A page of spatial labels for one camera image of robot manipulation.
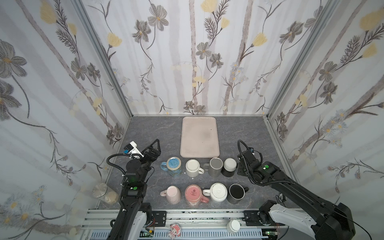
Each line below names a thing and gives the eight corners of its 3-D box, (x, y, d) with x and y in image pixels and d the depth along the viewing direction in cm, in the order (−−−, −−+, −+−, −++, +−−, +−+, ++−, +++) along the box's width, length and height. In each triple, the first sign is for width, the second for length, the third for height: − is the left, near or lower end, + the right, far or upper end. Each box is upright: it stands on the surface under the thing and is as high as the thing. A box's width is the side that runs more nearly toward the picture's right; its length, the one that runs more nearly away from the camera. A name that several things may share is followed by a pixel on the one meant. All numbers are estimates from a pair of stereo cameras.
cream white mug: (190, 181, 89) (190, 175, 82) (183, 168, 94) (183, 163, 87) (202, 174, 91) (203, 168, 85) (195, 162, 96) (195, 156, 90)
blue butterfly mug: (162, 177, 90) (158, 169, 81) (163, 165, 95) (160, 156, 86) (180, 177, 90) (179, 169, 81) (181, 165, 95) (180, 156, 86)
